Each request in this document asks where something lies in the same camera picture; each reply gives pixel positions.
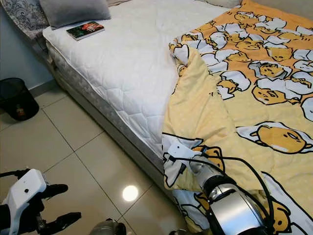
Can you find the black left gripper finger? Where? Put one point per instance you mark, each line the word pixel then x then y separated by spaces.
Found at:
pixel 57 189
pixel 67 221

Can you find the small orange clear bottle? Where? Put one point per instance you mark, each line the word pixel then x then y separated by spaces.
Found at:
pixel 21 112

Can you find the dark book with red cover art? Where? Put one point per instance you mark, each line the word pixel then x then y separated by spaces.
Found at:
pixel 85 30

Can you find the grey pillow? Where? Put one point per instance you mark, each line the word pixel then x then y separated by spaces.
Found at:
pixel 73 12

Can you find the yellow cartoon egg blanket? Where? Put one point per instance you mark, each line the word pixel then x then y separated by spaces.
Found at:
pixel 249 107

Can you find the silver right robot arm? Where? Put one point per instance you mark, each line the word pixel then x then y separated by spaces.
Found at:
pixel 234 210

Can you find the black mesh waste bin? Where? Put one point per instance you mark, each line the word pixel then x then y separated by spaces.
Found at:
pixel 17 93

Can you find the white quilted mattress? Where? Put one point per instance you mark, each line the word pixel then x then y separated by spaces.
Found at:
pixel 127 58

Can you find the white printed headboard cover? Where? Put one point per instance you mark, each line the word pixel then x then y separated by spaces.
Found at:
pixel 24 14

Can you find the short beige bolster pillow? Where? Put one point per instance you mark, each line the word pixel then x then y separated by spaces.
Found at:
pixel 220 3

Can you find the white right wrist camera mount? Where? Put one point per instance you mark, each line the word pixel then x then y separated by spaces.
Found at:
pixel 180 152

